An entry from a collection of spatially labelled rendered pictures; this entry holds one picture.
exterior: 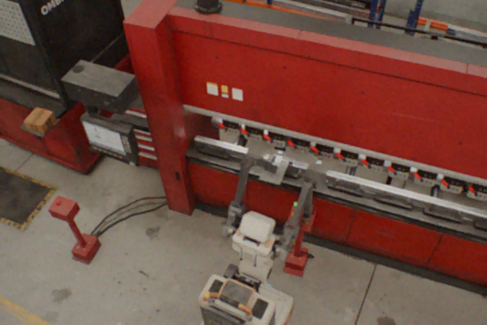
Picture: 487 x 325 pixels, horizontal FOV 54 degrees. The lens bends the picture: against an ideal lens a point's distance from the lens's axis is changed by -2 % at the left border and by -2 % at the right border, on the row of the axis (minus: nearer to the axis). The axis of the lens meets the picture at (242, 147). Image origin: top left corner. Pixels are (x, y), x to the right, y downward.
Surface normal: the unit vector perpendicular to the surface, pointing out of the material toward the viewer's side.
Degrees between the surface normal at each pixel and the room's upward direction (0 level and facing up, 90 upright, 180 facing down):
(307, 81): 90
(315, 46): 90
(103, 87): 1
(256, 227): 48
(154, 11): 0
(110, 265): 0
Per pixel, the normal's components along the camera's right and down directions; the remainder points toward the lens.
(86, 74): -0.03, -0.66
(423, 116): -0.36, 0.71
